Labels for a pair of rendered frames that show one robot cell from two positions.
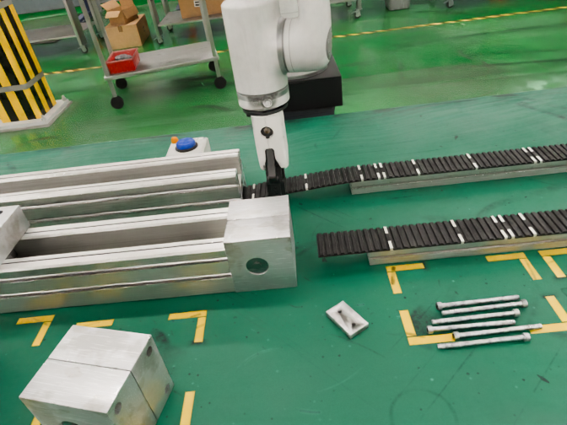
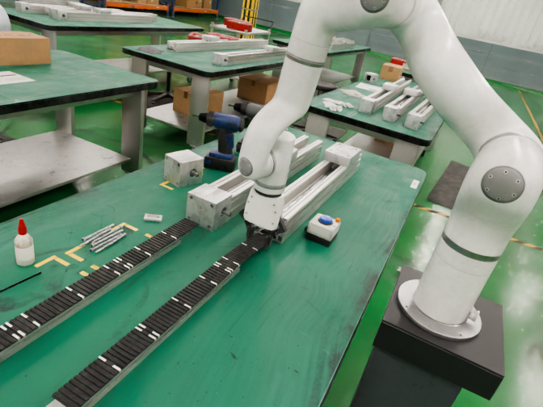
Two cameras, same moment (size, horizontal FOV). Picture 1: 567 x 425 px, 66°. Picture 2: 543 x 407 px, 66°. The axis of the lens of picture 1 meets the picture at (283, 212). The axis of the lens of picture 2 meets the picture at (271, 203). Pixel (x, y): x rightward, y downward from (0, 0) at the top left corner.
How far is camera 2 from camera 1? 1.41 m
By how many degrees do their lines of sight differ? 88
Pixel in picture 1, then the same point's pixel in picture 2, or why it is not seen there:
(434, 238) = (149, 244)
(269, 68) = not seen: hidden behind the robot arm
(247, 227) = (207, 189)
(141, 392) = (172, 168)
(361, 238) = (178, 229)
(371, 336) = (139, 219)
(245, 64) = not seen: hidden behind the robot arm
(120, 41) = not seen: outside the picture
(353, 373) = (132, 209)
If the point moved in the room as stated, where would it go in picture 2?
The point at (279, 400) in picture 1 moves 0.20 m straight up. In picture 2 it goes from (146, 197) to (149, 138)
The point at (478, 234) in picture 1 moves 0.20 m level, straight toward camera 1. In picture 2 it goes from (130, 253) to (104, 215)
